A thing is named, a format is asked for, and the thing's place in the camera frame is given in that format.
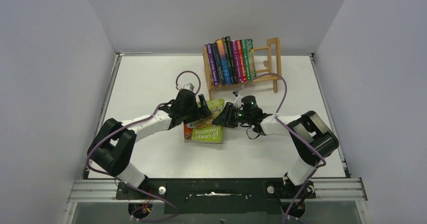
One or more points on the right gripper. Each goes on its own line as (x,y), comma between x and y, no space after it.
(233,115)

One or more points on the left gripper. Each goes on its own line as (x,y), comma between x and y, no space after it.
(201,113)

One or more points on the lime green Treehouse book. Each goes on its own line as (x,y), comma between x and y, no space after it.
(204,131)

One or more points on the orange Treehouse book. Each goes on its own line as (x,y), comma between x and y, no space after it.
(188,130)

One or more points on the Little Women book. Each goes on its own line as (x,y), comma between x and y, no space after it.
(218,64)

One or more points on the Jane Eyre book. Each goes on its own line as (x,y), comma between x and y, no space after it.
(224,61)

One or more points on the purple comic book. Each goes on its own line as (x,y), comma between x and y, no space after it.
(212,65)

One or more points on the dark green book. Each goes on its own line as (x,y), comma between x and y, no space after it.
(229,59)

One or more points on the wooden book rack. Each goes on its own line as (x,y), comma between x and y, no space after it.
(267,64)

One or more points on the magenta Treehouse book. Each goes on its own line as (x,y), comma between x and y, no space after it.
(237,61)

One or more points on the black Moon and Sixpence book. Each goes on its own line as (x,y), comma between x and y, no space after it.
(229,42)

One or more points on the red Treehouse book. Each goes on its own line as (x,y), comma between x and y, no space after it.
(241,60)

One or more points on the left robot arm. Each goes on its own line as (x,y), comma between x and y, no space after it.
(113,145)

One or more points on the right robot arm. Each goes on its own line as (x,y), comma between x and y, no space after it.
(314,141)

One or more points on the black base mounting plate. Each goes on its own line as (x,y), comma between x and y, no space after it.
(219,196)

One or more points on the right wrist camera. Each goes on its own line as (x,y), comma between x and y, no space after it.
(238,99)

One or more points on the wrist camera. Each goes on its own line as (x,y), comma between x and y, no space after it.
(188,86)
(238,99)

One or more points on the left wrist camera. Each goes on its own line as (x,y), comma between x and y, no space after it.
(188,86)

